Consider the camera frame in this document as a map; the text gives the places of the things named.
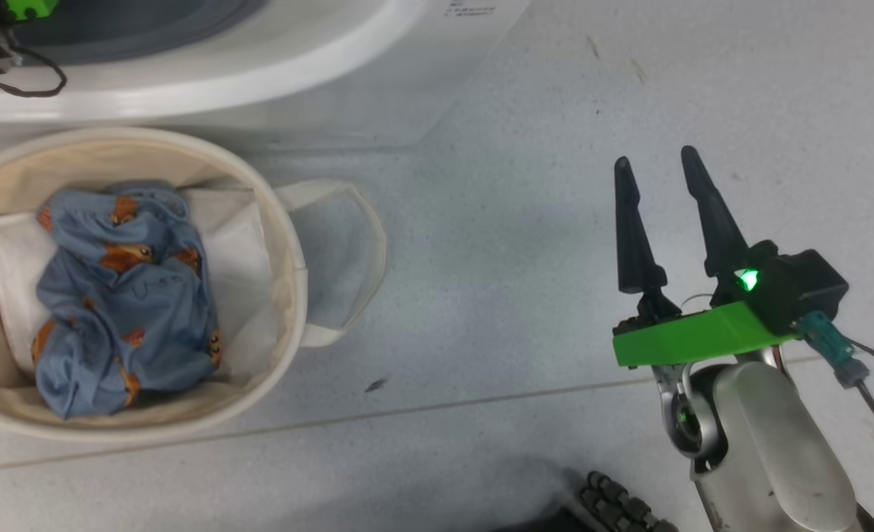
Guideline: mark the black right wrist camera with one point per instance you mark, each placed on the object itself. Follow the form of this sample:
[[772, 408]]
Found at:
[[802, 288]]

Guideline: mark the blue bear print garment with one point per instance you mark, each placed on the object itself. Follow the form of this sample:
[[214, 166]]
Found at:
[[134, 310]]

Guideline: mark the white washing machine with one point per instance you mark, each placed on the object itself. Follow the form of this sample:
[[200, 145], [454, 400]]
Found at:
[[259, 66]]

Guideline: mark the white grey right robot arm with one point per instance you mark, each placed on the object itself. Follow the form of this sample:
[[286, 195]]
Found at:
[[769, 443]]

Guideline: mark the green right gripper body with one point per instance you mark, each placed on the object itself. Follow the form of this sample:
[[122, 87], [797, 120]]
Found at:
[[702, 336]]

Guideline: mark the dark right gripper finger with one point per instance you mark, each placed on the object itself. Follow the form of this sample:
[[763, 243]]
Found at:
[[717, 222], [632, 244]]

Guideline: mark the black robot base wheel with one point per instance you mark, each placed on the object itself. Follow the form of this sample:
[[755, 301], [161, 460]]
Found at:
[[621, 506]]

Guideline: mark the small grey text label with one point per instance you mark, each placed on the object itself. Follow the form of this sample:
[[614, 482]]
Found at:
[[470, 7]]

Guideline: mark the cream fabric laundry basket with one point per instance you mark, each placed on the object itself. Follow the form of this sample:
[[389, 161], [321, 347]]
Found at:
[[281, 244]]

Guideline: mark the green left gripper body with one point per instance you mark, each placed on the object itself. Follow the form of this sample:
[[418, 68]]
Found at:
[[30, 7]]

